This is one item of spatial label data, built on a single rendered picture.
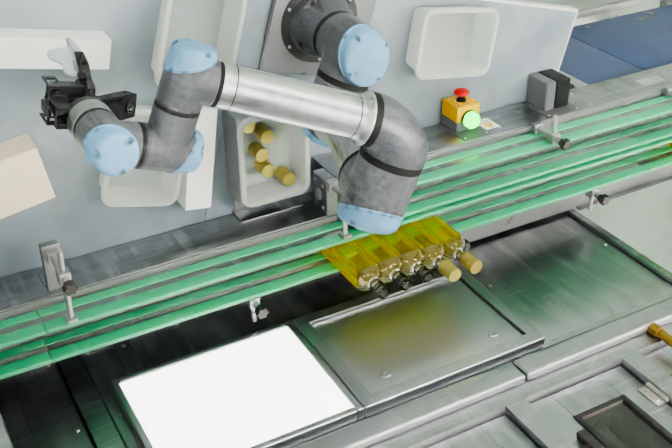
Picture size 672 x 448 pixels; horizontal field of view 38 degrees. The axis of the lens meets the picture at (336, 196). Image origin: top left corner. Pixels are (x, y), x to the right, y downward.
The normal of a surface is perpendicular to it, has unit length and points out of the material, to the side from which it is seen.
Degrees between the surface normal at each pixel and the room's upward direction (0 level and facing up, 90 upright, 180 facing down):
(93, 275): 90
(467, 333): 90
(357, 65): 4
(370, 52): 4
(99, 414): 90
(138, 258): 90
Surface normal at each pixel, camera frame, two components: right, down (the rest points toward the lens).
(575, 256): -0.01, -0.87
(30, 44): 0.48, 0.43
